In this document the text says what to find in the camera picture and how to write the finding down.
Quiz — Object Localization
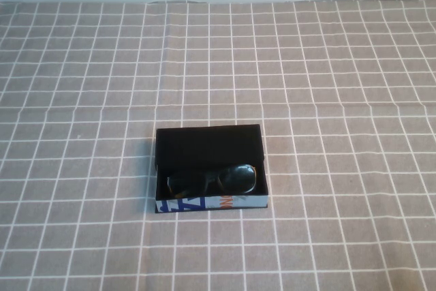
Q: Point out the black frame glasses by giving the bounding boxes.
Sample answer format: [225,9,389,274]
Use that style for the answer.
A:
[166,164,258,200]

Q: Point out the grey white-checked tablecloth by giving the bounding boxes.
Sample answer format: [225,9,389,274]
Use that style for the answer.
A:
[0,0,436,291]

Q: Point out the black glasses case printed side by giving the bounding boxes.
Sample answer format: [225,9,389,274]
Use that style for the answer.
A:
[152,124,270,215]

